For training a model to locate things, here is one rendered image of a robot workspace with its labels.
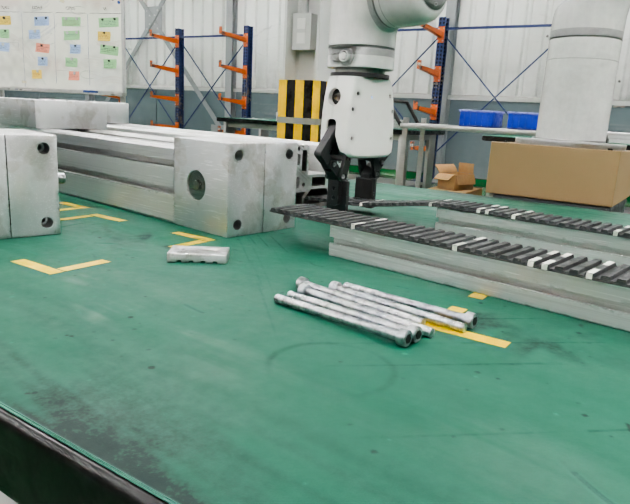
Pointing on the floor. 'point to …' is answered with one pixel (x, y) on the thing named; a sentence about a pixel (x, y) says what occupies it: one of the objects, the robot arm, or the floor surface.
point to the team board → (59, 46)
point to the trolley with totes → (480, 121)
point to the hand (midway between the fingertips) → (351, 195)
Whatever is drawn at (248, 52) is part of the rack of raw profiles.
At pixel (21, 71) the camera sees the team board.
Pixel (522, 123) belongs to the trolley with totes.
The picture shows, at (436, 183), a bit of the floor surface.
